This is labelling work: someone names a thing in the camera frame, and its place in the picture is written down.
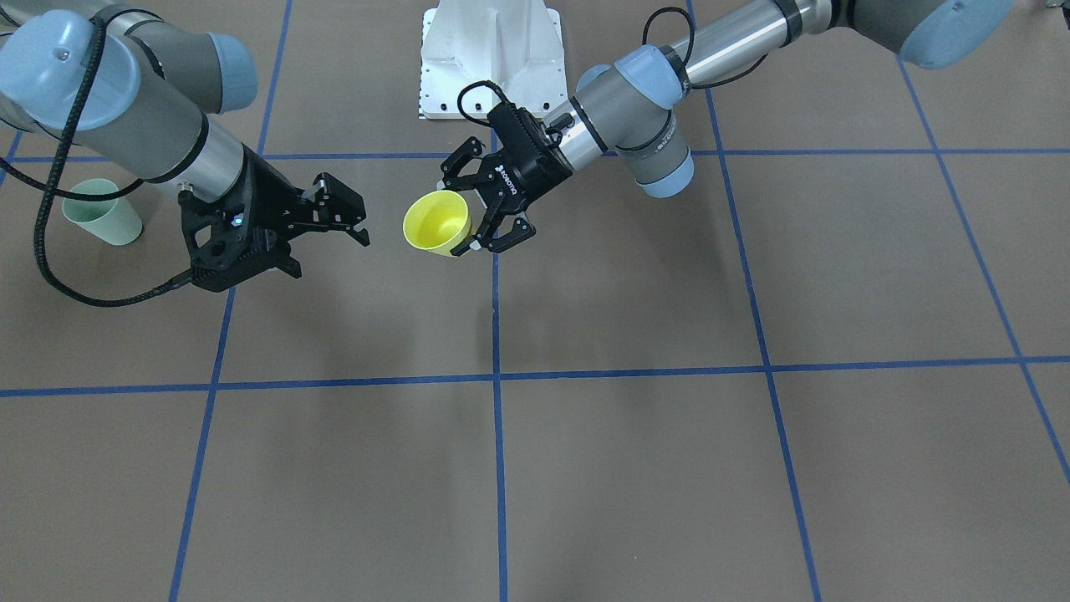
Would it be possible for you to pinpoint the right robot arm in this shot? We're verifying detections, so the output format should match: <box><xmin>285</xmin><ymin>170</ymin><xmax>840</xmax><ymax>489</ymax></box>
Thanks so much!
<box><xmin>3</xmin><ymin>1</ymin><xmax>369</xmax><ymax>308</ymax></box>

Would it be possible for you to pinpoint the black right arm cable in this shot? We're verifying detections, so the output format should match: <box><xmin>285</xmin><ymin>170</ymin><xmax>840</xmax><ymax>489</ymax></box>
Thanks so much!
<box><xmin>33</xmin><ymin>4</ymin><xmax>197</xmax><ymax>308</ymax></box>

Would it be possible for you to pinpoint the green cup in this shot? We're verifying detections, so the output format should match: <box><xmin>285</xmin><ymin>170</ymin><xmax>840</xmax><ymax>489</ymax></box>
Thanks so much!
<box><xmin>62</xmin><ymin>196</ymin><xmax>144</xmax><ymax>247</ymax></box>

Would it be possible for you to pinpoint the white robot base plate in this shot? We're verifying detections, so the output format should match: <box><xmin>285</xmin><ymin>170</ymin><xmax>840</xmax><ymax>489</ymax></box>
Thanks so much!
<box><xmin>418</xmin><ymin>1</ymin><xmax>568</xmax><ymax>120</ymax></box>

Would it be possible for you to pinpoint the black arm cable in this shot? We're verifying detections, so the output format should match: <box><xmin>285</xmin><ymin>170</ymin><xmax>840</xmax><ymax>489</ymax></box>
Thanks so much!
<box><xmin>33</xmin><ymin>4</ymin><xmax>197</xmax><ymax>308</ymax></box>
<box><xmin>457</xmin><ymin>7</ymin><xmax>770</xmax><ymax>126</ymax></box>

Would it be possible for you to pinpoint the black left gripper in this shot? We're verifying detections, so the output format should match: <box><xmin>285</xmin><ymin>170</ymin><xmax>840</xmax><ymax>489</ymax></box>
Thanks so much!
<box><xmin>439</xmin><ymin>104</ymin><xmax>574</xmax><ymax>257</ymax></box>

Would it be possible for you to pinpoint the yellow cup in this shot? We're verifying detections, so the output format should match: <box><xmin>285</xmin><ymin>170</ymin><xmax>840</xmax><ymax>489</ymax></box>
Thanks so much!
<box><xmin>402</xmin><ymin>190</ymin><xmax>473</xmax><ymax>257</ymax></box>

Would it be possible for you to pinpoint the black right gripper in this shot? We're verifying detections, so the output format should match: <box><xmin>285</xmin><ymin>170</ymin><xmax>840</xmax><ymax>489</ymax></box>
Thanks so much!
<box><xmin>177</xmin><ymin>148</ymin><xmax>370</xmax><ymax>293</ymax></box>

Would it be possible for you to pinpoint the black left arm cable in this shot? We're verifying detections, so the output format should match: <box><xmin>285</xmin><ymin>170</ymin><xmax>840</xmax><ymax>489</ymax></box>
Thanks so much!
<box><xmin>457</xmin><ymin>7</ymin><xmax>770</xmax><ymax>126</ymax></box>

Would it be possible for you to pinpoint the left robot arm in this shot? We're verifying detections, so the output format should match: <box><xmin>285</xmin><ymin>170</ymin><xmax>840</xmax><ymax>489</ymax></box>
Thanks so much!
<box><xmin>431</xmin><ymin>1</ymin><xmax>1012</xmax><ymax>257</ymax></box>

